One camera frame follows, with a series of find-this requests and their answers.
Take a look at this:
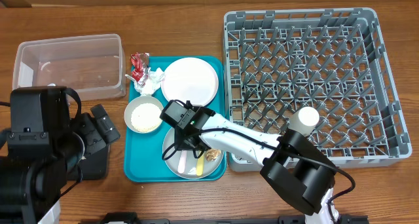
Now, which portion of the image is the grey plate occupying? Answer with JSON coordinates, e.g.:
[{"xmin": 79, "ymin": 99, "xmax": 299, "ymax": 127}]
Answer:
[{"xmin": 162, "ymin": 128, "xmax": 225, "ymax": 179}]

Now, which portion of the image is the white plastic fork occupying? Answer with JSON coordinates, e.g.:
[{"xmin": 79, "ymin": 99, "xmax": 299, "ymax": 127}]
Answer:
[{"xmin": 177, "ymin": 150, "xmax": 187, "ymax": 174}]

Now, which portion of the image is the yellow plastic spoon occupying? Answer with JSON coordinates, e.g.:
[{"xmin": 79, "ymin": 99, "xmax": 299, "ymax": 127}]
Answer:
[{"xmin": 196, "ymin": 155, "xmax": 204, "ymax": 176}]

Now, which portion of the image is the pink rimmed white plate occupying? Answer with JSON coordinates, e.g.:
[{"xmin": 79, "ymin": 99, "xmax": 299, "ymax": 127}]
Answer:
[{"xmin": 161, "ymin": 57, "xmax": 219, "ymax": 106}]

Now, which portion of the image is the white paper cup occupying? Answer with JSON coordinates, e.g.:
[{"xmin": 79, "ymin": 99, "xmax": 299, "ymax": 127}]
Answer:
[{"xmin": 288, "ymin": 106, "xmax": 319, "ymax": 137}]

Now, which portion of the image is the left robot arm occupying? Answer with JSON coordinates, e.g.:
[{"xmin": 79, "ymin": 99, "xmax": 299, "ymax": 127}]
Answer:
[{"xmin": 1, "ymin": 86, "xmax": 120, "ymax": 223}]

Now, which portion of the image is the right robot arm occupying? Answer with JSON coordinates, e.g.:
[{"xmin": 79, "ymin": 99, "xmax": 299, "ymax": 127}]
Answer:
[{"xmin": 160, "ymin": 100, "xmax": 340, "ymax": 223}]

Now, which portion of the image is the grey dishwasher rack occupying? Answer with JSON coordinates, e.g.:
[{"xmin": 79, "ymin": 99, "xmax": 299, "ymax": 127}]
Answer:
[{"xmin": 223, "ymin": 8, "xmax": 412, "ymax": 168}]

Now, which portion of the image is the brown food scrap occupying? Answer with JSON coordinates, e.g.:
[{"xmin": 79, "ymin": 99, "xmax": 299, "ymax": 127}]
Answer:
[{"xmin": 205, "ymin": 149, "xmax": 221, "ymax": 162}]

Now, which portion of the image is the teal plastic tray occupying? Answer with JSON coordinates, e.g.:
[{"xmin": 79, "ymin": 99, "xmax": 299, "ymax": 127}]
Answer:
[{"xmin": 124, "ymin": 56, "xmax": 229, "ymax": 183}]

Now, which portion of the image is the grey bowl with rice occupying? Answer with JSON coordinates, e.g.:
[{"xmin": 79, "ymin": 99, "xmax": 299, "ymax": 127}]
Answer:
[{"xmin": 124, "ymin": 96, "xmax": 163, "ymax": 134}]

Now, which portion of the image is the crumpled white napkin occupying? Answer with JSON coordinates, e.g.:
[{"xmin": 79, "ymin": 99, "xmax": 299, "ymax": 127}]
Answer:
[{"xmin": 125, "ymin": 68, "xmax": 165, "ymax": 96}]

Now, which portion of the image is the red foil wrapper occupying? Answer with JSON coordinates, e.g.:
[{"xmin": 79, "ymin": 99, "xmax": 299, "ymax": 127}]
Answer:
[{"xmin": 130, "ymin": 52, "xmax": 150, "ymax": 86}]

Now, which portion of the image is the black bin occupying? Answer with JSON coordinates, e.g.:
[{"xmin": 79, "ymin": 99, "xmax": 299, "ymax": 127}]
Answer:
[{"xmin": 79, "ymin": 141, "xmax": 110, "ymax": 180}]

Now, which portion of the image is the clear plastic bin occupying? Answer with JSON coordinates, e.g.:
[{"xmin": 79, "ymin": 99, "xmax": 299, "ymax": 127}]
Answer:
[{"xmin": 12, "ymin": 34, "xmax": 126, "ymax": 101}]

